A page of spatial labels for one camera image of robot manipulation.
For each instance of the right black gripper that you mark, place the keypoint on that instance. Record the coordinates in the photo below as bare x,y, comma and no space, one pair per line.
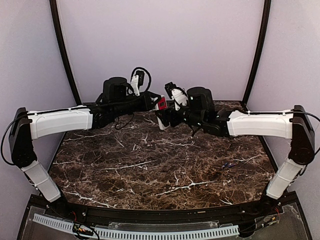
165,115

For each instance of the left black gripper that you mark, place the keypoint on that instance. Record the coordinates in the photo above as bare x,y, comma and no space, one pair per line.
152,102

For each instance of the white remote control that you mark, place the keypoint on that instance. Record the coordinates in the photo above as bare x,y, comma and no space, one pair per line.
159,111

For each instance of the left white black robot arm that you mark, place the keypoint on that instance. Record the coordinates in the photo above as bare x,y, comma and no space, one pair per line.
118,98

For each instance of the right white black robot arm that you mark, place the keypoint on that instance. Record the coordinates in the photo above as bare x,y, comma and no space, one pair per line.
195,108

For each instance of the green circuit board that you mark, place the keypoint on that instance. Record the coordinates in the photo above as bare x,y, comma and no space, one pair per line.
80,229

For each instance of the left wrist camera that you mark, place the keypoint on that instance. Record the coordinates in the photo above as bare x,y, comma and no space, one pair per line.
137,80

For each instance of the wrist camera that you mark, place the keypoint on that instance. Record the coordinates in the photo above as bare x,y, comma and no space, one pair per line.
137,80
177,94

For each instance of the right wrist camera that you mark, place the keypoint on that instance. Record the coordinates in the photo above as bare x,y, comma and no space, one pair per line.
177,94

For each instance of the black front rail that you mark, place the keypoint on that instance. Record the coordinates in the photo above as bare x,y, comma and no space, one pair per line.
232,213

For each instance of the white slotted cable duct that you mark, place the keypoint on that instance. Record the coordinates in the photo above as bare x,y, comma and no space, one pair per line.
145,231

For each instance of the left black frame post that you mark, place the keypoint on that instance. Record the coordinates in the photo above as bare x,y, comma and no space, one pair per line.
63,50

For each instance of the black frame post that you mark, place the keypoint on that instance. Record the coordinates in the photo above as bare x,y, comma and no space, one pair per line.
63,50
258,51

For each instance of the right black frame post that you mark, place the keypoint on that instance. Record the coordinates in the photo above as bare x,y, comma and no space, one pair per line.
258,51

